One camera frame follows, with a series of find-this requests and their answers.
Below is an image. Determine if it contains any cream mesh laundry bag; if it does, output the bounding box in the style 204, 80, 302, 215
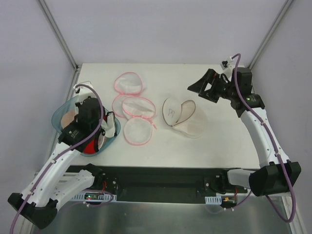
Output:
162, 97, 208, 138

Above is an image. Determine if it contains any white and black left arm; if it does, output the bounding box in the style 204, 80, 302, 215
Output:
8, 82, 104, 230

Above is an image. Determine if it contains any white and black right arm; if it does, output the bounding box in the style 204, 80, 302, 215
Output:
187, 67, 301, 196

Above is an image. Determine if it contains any beige bra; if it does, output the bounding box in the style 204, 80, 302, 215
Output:
60, 109, 78, 129

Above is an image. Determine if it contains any white black-trimmed bra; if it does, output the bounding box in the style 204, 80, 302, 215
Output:
102, 112, 117, 148

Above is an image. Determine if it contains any red bra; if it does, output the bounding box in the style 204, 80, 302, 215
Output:
83, 115, 107, 155

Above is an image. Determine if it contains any pink-trimmed mesh bag middle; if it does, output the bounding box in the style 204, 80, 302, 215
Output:
112, 95, 156, 119

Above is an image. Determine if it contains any pink-trimmed white mesh bag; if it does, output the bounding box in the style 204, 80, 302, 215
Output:
114, 72, 146, 95

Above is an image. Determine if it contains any pink-trimmed mesh bag front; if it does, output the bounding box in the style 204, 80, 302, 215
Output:
123, 117, 157, 146

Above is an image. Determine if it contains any teal plastic basket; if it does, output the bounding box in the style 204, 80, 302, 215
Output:
51, 97, 121, 157

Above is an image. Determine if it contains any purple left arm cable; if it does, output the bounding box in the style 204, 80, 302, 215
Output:
9, 84, 115, 234

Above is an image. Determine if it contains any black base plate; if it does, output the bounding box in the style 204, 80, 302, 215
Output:
65, 163, 253, 204

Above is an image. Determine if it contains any white slotted cable duct left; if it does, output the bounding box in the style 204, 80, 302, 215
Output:
70, 192, 117, 202

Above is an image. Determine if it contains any white slotted cable duct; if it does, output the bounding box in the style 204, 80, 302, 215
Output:
70, 192, 117, 202
205, 195, 222, 205

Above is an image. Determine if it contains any left aluminium frame post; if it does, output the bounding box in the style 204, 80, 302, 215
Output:
37, 0, 79, 71

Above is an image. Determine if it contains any aluminium frame post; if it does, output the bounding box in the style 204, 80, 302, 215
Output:
37, 0, 79, 71
248, 0, 295, 69

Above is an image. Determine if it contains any right aluminium frame post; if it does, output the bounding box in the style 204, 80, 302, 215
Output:
248, 0, 295, 69

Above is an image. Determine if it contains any white slotted cable duct right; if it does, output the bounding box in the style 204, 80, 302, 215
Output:
205, 195, 222, 205

